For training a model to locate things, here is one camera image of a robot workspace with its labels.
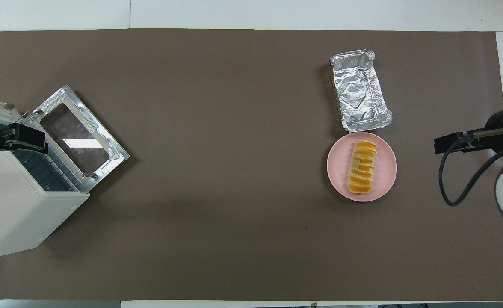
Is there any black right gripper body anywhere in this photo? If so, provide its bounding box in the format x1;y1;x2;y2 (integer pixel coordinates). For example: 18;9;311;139
463;107;503;154

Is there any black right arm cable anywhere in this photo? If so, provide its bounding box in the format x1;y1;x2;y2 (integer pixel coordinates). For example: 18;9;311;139
438;128;503;207

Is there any pink round plate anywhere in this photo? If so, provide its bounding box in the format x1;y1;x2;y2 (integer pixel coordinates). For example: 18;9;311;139
326;132;397;202

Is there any sliced yellow bread loaf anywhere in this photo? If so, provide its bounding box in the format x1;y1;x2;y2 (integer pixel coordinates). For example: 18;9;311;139
347;140;378;194

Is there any brown paper table mat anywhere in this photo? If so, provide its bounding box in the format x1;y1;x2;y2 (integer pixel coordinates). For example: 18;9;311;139
0;29;503;302

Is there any white toaster oven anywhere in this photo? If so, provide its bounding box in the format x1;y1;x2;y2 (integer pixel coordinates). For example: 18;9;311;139
0;95;90;261

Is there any glass oven door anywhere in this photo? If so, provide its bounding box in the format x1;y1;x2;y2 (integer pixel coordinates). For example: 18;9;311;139
33;85;130;192

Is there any oven wire rack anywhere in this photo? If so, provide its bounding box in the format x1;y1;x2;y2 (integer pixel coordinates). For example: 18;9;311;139
14;141;85;194

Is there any aluminium foil tray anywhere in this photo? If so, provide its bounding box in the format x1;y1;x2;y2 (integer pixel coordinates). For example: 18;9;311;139
330;49;393;133

